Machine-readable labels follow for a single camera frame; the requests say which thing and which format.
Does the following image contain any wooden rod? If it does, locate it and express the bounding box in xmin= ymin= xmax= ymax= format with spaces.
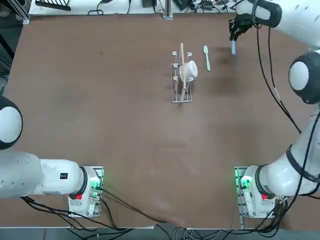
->
xmin=179 ymin=42 xmax=189 ymax=101

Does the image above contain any black comb-shaped rack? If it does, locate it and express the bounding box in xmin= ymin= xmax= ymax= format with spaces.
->
xmin=34 ymin=0 xmax=72 ymax=12

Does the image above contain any green plastic spoon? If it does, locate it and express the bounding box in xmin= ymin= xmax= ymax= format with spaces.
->
xmin=203 ymin=45 xmax=212 ymax=72

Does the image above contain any white wire cup rack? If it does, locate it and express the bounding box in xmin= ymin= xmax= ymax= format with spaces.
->
xmin=170 ymin=50 xmax=194 ymax=104

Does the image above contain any black looped cable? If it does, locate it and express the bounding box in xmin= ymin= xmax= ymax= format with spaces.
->
xmin=88 ymin=0 xmax=108 ymax=16

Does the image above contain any black cable at left base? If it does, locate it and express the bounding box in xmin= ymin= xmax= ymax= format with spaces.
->
xmin=99 ymin=188 xmax=168 ymax=224

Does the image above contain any aluminium frame bar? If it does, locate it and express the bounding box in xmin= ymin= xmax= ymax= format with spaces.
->
xmin=6 ymin=0 xmax=31 ymax=25

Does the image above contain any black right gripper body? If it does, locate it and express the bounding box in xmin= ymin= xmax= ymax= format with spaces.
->
xmin=233 ymin=13 xmax=254 ymax=34

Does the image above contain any long black arm cable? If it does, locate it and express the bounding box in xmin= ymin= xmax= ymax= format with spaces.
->
xmin=251 ymin=0 xmax=302 ymax=135

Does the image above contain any white cup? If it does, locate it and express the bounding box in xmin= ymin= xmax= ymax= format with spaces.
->
xmin=178 ymin=60 xmax=199 ymax=82

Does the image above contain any black cable bundle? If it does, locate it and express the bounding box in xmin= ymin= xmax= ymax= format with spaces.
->
xmin=253 ymin=192 xmax=292 ymax=230
xmin=20 ymin=196 xmax=120 ymax=230

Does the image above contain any silver metal post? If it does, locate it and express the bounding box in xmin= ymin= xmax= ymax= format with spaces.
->
xmin=162 ymin=0 xmax=174 ymax=20

